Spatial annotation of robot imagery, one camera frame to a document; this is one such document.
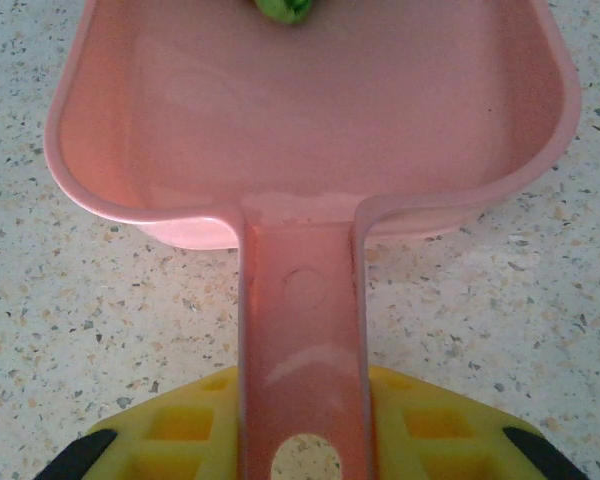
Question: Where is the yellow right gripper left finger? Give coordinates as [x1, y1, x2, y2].
[33, 365, 242, 480]

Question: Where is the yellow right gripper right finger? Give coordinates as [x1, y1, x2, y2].
[367, 364, 592, 480]

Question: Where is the pink plastic dustpan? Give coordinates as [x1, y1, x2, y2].
[42, 0, 581, 480]

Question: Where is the green crumpled paper scrap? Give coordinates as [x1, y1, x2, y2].
[249, 0, 315, 26]

